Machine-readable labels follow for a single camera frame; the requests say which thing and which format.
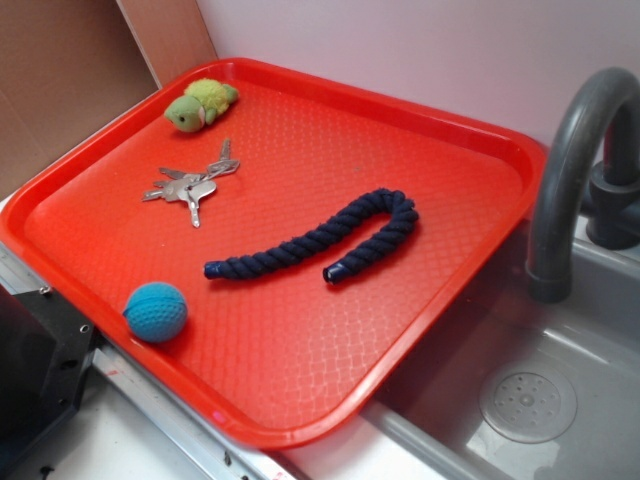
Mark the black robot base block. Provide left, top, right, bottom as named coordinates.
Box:
left=1, top=288, right=97, bottom=479

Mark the red plastic tray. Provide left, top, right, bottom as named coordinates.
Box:
left=1, top=59, right=545, bottom=450

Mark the silver key bunch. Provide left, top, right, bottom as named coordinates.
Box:
left=142, top=138, right=240, bottom=228

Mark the blue textured ball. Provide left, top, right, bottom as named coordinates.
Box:
left=123, top=282, right=188, bottom=343

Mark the green plush turtle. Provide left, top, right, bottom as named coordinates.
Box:
left=164, top=79, right=239, bottom=133

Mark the grey toy sink basin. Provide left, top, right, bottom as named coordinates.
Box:
left=364, top=227, right=639, bottom=479

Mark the grey toy faucet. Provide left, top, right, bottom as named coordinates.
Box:
left=526, top=67, right=639, bottom=303

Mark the brown cardboard panel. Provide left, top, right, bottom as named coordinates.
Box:
left=1, top=1, right=217, bottom=197

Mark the dark blue rope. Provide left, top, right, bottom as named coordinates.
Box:
left=203, top=186, right=420, bottom=287

